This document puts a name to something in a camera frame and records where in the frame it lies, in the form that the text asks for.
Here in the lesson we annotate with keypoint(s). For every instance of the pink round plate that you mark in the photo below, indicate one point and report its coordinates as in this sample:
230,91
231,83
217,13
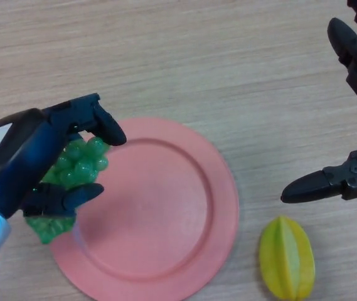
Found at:
153,216

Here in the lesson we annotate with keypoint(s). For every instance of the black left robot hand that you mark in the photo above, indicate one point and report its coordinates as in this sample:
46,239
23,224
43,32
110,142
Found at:
18,163

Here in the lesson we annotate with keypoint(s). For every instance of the green grapes bunch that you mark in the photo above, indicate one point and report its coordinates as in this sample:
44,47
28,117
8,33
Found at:
81,163

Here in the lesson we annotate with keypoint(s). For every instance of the yellow green starfruit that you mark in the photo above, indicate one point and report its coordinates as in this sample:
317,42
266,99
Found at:
286,258

